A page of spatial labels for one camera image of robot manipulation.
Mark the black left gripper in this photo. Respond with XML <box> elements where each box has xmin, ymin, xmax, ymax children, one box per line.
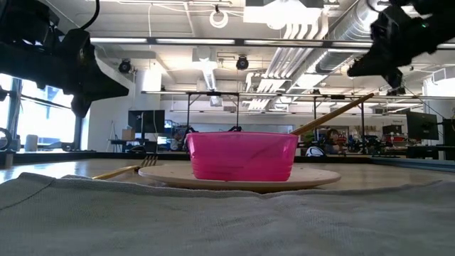
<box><xmin>0</xmin><ymin>28</ymin><xmax>129</xmax><ymax>118</ymax></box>

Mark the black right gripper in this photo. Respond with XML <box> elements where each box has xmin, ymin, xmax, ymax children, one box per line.
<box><xmin>347</xmin><ymin>5</ymin><xmax>455</xmax><ymax>90</ymax></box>

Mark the wooden utensil handle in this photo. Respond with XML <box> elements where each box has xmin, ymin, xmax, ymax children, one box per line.
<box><xmin>290</xmin><ymin>92</ymin><xmax>375</xmax><ymax>136</ymax></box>

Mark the gold fork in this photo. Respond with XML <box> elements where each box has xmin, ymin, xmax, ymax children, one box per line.
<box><xmin>91</xmin><ymin>154</ymin><xmax>159</xmax><ymax>181</ymax></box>

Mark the speckled white plate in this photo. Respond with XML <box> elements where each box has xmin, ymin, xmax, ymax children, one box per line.
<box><xmin>137</xmin><ymin>164</ymin><xmax>342</xmax><ymax>194</ymax></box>

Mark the pink plastic bowl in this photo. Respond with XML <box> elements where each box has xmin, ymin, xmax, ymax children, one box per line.
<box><xmin>186</xmin><ymin>132</ymin><xmax>299</xmax><ymax>182</ymax></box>

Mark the black round ceiling fixture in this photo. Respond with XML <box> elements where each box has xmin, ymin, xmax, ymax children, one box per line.
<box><xmin>118</xmin><ymin>59</ymin><xmax>133</xmax><ymax>75</ymax></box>
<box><xmin>235</xmin><ymin>55</ymin><xmax>250</xmax><ymax>71</ymax></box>

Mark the black computer monitor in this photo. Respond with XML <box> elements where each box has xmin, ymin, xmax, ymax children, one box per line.
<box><xmin>127</xmin><ymin>110</ymin><xmax>166</xmax><ymax>134</ymax></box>
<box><xmin>406</xmin><ymin>111</ymin><xmax>440</xmax><ymax>141</ymax></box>

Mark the ceiling light strip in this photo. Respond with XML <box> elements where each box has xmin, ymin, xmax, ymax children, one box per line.
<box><xmin>90</xmin><ymin>37</ymin><xmax>149</xmax><ymax>44</ymax></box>
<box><xmin>155</xmin><ymin>38</ymin><xmax>236</xmax><ymax>46</ymax></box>

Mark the person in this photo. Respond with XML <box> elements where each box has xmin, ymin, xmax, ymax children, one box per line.
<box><xmin>321</xmin><ymin>128</ymin><xmax>343</xmax><ymax>155</ymax></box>

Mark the grey cloth napkin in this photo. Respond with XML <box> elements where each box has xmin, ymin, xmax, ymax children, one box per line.
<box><xmin>0</xmin><ymin>172</ymin><xmax>455</xmax><ymax>256</ymax></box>

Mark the silver ventilation duct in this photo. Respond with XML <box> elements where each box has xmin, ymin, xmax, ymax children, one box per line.
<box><xmin>316</xmin><ymin>0</ymin><xmax>383</xmax><ymax>74</ymax></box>

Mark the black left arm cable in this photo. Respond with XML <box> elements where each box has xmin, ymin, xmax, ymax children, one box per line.
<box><xmin>80</xmin><ymin>0</ymin><xmax>100</xmax><ymax>31</ymax></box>

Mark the black background rig frame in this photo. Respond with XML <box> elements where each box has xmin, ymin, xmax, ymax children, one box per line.
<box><xmin>186</xmin><ymin>91</ymin><xmax>241</xmax><ymax>133</ymax></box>

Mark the white cable coil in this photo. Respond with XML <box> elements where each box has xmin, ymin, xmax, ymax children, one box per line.
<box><xmin>208</xmin><ymin>9</ymin><xmax>230</xmax><ymax>29</ymax></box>

